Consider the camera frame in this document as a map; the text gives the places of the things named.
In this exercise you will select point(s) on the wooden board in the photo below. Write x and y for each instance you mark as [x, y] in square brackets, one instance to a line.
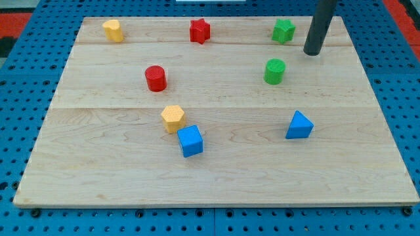
[103, 143]

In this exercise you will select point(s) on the blue cube block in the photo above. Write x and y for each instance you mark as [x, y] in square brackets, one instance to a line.
[190, 141]

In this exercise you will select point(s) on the yellow hexagon block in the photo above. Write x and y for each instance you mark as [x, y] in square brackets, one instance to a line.
[174, 118]

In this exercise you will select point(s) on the red cylinder block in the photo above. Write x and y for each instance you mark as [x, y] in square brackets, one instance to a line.
[156, 78]

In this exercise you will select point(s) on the green cylinder block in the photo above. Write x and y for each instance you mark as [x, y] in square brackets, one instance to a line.
[274, 71]

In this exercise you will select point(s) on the red star block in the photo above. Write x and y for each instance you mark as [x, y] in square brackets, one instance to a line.
[200, 31]

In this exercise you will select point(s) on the blue triangle block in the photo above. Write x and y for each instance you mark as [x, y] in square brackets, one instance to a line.
[299, 127]

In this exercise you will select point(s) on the green star block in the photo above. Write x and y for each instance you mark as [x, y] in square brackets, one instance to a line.
[283, 31]

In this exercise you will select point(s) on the yellow heart block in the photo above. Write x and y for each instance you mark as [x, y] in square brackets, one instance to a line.
[113, 31]

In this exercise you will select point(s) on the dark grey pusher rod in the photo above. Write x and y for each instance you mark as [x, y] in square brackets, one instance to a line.
[319, 26]

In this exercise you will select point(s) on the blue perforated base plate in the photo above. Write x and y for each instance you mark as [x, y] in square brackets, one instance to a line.
[34, 66]

